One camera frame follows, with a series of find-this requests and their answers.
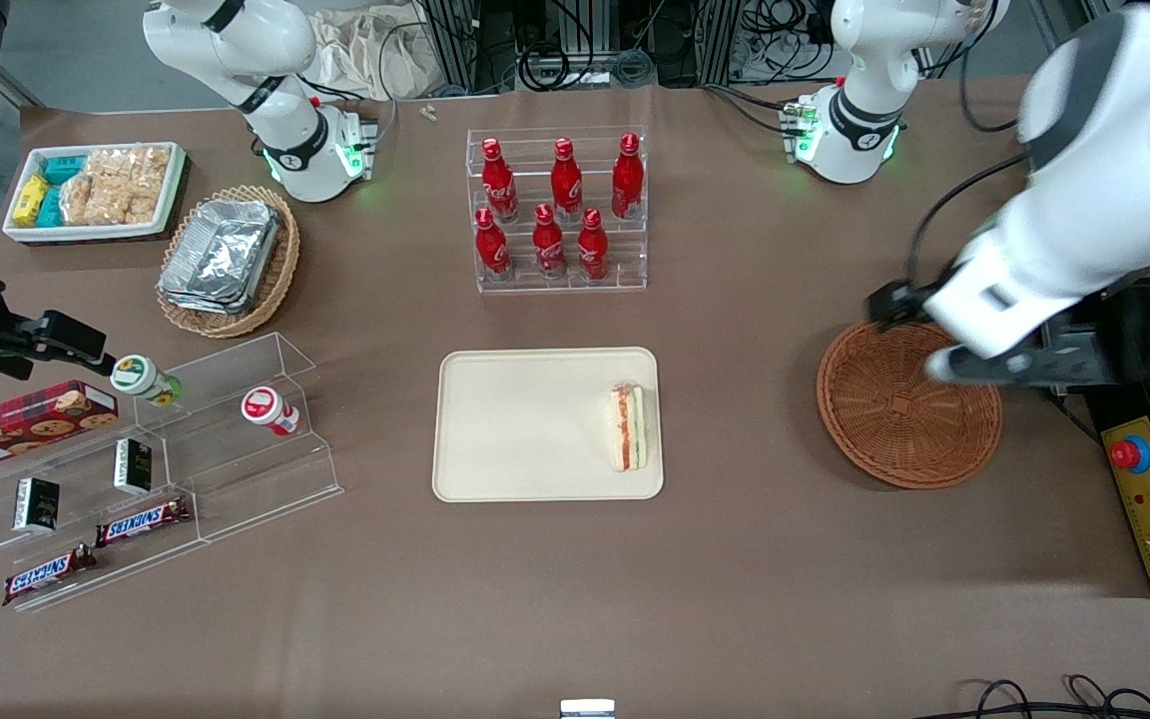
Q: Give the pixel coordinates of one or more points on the oval wicker basket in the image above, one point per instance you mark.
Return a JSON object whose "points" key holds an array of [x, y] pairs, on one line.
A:
{"points": [[281, 270]]}

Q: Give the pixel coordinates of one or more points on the small black box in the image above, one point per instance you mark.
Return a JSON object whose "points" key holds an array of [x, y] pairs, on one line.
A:
{"points": [[134, 466], [36, 504]]}

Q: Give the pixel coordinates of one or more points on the clear acrylic stepped display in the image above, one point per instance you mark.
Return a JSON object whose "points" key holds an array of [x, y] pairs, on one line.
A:
{"points": [[266, 479]]}

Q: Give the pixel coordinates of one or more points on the triangle sandwich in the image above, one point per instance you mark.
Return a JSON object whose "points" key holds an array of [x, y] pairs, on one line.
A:
{"points": [[627, 429]]}

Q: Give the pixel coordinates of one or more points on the red tartan cookie box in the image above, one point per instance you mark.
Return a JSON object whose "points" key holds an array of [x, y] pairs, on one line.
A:
{"points": [[26, 424]]}

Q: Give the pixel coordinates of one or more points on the green-lidded white bottle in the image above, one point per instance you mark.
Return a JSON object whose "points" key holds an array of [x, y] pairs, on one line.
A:
{"points": [[141, 377]]}

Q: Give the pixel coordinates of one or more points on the red cola bottle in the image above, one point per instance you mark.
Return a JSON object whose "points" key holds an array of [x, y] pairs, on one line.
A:
{"points": [[491, 250], [548, 245], [499, 188], [627, 185], [592, 250], [565, 185]]}

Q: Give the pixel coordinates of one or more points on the beige plastic tray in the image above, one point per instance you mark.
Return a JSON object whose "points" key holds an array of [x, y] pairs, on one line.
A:
{"points": [[525, 429]]}

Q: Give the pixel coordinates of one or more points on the clear acrylic bottle rack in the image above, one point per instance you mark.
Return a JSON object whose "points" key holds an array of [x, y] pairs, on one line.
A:
{"points": [[625, 250]]}

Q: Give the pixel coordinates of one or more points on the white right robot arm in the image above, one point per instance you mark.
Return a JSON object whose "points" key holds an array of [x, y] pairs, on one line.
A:
{"points": [[286, 150]]}

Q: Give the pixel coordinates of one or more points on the black machine with metal bracket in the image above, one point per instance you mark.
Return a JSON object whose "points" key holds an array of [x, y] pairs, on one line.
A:
{"points": [[1134, 330]]}

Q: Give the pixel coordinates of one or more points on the round brown wicker basket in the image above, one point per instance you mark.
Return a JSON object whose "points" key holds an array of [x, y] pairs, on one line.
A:
{"points": [[894, 439]]}

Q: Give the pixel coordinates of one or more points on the aluminium frame post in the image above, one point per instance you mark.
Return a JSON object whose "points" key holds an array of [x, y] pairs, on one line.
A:
{"points": [[460, 45]]}

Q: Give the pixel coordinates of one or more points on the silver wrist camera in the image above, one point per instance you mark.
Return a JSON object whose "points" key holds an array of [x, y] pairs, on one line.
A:
{"points": [[979, 366]]}

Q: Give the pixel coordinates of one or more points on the white plastic snack bin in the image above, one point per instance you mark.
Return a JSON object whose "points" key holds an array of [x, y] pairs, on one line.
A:
{"points": [[166, 190]]}

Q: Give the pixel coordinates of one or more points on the brown Snickers bar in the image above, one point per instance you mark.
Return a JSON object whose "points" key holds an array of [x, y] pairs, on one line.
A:
{"points": [[141, 521], [46, 574]]}

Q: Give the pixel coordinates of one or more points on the aluminium foil tray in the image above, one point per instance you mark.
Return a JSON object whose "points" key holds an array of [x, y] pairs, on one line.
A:
{"points": [[221, 255]]}

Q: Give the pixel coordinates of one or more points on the yellow snack pack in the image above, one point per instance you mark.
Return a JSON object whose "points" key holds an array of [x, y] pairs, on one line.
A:
{"points": [[31, 200]]}

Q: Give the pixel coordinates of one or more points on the red-lidded white bottle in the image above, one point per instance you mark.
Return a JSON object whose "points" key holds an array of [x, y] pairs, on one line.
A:
{"points": [[268, 407]]}

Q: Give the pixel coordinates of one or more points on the clear rice cracker bag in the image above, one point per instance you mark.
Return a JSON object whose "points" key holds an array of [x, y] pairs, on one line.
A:
{"points": [[131, 168], [111, 205]]}

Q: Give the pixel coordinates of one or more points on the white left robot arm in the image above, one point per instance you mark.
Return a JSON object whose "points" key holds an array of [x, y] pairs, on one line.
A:
{"points": [[1114, 200]]}

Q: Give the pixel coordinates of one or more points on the red emergency stop button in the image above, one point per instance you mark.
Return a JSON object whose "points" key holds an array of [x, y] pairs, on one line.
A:
{"points": [[1129, 454]]}

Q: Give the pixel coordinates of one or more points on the teal snack pack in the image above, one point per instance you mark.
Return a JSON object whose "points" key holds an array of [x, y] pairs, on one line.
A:
{"points": [[50, 208], [64, 168]]}

